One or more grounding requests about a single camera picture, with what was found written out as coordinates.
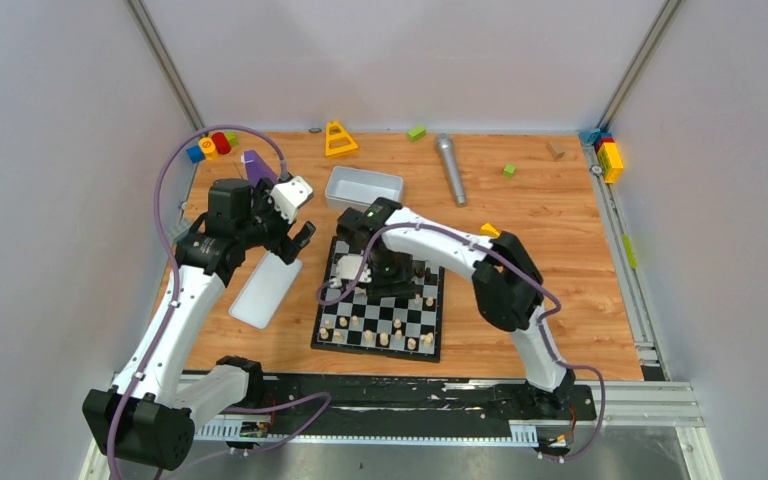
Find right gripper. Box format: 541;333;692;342
365;248;418;298

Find black white chessboard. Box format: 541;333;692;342
310;260;445;363

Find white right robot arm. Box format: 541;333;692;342
336;197;576;418

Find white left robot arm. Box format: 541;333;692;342
82;175;315;476

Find white rectangular box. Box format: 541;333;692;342
324;166;404;212

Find white box lid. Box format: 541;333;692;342
228;253;303;330

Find purple metronome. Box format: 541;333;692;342
241;150;278;186

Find yellow triangular toy block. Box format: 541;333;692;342
324;121;359;158

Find green block in corner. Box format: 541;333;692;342
225;132;238;147

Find red cylinder block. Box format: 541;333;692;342
211;131;232;156

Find silver microphone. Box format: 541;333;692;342
435;133;467;207

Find yellow curved block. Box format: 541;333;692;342
479;223;501;238

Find yellow cylinder block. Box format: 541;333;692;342
198;137;220;160

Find blue toy block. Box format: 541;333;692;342
186;145;206;164

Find brown wooden block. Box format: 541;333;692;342
546;141;566;160

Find stacked coloured blocks right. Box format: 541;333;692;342
578;129;624;184

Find green block near wall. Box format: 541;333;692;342
406;125;427;142

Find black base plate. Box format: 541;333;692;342
241;373;598;438

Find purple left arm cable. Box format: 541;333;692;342
104;125;332;480

